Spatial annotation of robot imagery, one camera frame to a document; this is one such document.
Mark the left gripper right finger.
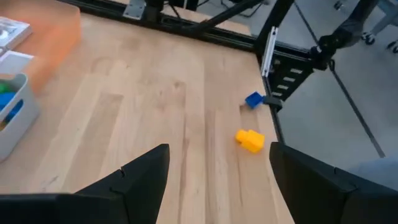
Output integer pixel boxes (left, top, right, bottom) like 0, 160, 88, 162
269, 142, 398, 224

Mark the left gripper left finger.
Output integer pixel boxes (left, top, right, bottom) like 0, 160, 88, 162
0, 143, 170, 224

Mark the white plastic bin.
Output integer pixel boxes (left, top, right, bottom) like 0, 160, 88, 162
0, 73, 41, 163

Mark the rounded blue toy block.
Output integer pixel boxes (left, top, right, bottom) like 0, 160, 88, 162
4, 99, 24, 124

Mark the silver card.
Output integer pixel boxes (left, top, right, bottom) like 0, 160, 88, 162
0, 50, 34, 75

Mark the blue-backed card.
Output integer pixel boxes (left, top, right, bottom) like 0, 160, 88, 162
0, 17, 34, 50

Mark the yellow toy brick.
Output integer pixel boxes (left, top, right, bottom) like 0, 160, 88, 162
235, 129, 266, 154

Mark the black table clamp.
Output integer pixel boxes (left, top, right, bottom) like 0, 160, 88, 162
262, 95, 284, 112

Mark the dark blue toy brick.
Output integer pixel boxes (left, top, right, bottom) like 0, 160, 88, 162
244, 91, 265, 110

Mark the orange translucent tray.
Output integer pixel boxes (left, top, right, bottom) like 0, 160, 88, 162
0, 0, 82, 94

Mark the grey wheeled workbench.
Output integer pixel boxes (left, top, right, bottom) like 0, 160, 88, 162
360, 0, 398, 54

